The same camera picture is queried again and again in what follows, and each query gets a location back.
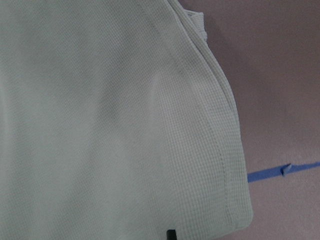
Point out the olive green long-sleeve shirt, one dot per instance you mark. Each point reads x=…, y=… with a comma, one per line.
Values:
x=116, y=123

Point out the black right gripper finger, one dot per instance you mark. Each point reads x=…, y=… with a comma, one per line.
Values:
x=171, y=234

